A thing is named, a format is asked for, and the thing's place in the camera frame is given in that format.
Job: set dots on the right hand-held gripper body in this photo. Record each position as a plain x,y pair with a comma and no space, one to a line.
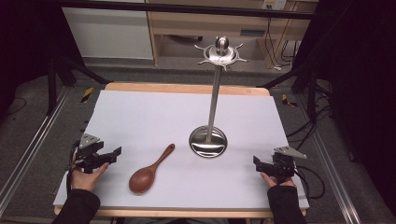
282,164

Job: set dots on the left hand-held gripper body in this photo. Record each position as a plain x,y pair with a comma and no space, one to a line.
88,153

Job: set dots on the brown wooden spoon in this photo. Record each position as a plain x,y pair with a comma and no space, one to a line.
150,172

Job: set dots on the steel utensil rack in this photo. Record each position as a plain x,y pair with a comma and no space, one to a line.
213,102

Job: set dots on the person's right hand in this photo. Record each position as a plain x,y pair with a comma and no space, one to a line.
275,181

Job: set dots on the person's left hand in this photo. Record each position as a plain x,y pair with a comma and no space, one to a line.
84,179

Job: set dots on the white table mat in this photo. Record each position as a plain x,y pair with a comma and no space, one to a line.
174,124

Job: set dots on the black metal stand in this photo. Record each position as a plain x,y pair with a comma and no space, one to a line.
306,84
59,77

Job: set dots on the wooden table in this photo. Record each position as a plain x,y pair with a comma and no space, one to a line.
186,88

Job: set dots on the white cabinet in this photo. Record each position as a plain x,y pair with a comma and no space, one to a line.
109,31

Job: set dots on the wooden desk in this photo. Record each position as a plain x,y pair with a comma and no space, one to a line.
218,28

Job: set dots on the black horizontal bar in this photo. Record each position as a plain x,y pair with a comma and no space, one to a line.
186,8

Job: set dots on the metal floor rail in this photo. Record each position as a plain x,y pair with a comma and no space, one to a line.
334,174
28,149

